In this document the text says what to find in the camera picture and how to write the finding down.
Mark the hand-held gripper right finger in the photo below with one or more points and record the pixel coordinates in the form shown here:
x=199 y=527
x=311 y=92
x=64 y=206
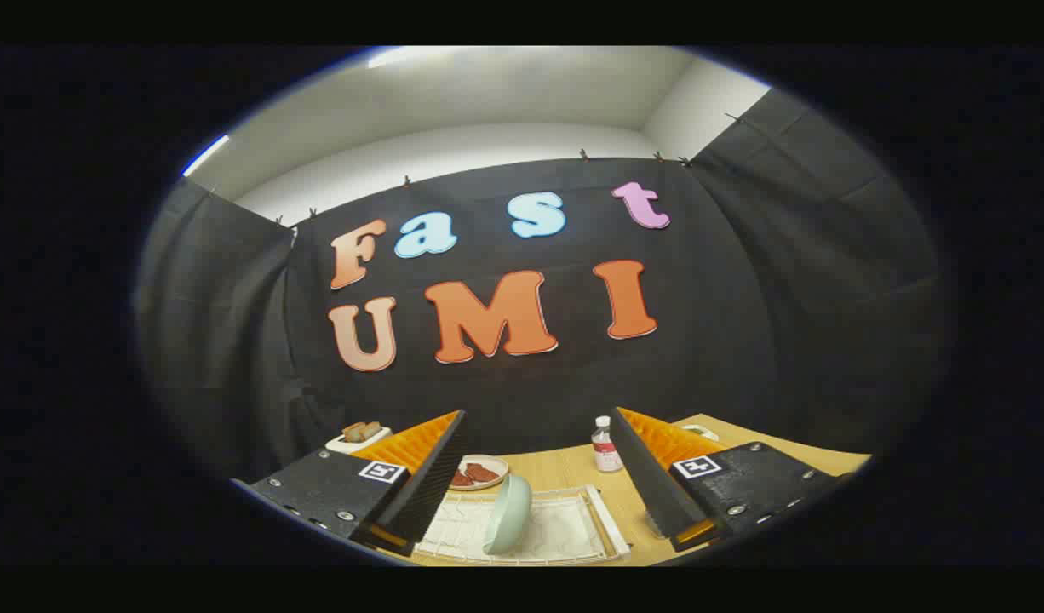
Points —
x=645 y=477

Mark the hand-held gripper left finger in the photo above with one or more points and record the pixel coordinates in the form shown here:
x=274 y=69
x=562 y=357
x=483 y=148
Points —
x=437 y=477

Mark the pale green plate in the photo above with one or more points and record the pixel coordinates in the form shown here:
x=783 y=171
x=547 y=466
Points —
x=509 y=515

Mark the beige plate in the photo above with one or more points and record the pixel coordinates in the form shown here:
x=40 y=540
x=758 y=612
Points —
x=498 y=466

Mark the red meat pieces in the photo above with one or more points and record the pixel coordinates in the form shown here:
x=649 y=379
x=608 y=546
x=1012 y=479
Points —
x=479 y=473

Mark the clear bottle with red label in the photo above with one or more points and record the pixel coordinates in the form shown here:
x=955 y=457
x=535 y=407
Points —
x=606 y=449

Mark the white divided food tray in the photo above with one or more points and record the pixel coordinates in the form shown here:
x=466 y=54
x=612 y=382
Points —
x=699 y=431

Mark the toast slices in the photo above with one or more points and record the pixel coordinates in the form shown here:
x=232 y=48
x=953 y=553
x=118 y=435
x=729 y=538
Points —
x=362 y=431

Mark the white toaster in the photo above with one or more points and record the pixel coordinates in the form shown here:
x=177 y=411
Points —
x=352 y=443

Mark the ceiling light strip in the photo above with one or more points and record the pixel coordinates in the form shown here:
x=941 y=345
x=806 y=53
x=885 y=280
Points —
x=205 y=156

